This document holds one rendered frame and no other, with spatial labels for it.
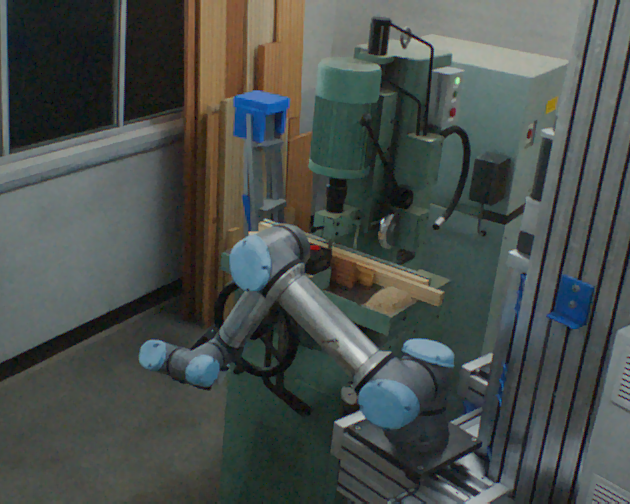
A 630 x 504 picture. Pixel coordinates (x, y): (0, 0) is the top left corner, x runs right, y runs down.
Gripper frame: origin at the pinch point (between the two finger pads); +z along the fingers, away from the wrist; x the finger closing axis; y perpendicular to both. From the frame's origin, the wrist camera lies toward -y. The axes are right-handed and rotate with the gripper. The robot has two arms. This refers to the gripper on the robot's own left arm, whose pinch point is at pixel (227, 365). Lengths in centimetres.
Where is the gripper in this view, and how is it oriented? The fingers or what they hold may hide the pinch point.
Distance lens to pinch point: 274.1
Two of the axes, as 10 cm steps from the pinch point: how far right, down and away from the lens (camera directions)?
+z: 4.5, 2.4, 8.6
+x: 8.1, 2.9, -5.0
